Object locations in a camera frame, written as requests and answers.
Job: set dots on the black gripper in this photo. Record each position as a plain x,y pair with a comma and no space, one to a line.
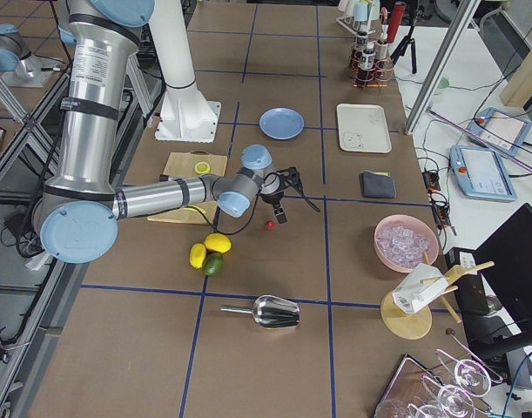
272,199

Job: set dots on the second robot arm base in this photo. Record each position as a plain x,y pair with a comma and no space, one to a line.
19,66

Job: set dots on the blue plastic plate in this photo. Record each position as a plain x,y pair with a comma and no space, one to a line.
281,123

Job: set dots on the large yellow lemon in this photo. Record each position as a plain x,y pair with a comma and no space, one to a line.
218,243

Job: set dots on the green lime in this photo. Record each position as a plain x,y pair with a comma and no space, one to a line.
213,264

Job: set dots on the yellow plastic knife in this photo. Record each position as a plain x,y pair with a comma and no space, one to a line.
197,209

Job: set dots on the lemon half slice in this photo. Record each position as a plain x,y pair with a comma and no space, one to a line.
202,167

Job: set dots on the small yellow lemon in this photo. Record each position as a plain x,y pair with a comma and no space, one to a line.
197,255

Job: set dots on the steel ice scoop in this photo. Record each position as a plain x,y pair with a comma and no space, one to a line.
270,312

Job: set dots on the wooden cutting board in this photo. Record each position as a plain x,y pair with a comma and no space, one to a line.
181,165

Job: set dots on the cream bear serving tray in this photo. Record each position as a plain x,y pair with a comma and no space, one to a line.
363,128

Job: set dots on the pink bowl of ice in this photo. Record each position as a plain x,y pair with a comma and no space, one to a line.
402,242

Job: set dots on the white paper cup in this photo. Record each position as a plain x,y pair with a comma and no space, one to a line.
420,287

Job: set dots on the wooden cup stand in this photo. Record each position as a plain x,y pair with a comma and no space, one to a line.
416,325

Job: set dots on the dark tea bottle right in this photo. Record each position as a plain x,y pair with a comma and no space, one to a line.
367,57

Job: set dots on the dark tea bottle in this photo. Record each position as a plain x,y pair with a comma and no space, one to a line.
381,56
357,60
367,57

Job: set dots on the dark tea bottle left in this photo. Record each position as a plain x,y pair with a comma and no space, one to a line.
357,60

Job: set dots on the dark tea bottle rear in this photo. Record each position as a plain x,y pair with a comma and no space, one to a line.
381,56

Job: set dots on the blue teach pendant near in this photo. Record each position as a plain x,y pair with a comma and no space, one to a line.
481,174

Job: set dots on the blue teach pendant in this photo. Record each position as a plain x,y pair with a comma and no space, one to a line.
481,174
501,129

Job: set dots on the red cylinder bottle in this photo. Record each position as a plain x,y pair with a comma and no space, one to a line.
395,19

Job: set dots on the blue teach pendant far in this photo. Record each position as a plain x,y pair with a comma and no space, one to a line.
501,129

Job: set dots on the black monitor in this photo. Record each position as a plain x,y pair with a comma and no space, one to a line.
510,248

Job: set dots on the clear wine glass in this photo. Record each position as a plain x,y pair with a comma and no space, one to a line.
470,372

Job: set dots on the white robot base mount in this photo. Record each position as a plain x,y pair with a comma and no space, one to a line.
185,115

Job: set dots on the copper wire bottle rack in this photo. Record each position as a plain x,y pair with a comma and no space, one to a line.
372,78

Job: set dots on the black camera tripod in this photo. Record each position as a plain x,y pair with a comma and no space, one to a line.
408,41

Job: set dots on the aluminium frame post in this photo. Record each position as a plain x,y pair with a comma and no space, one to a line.
459,24

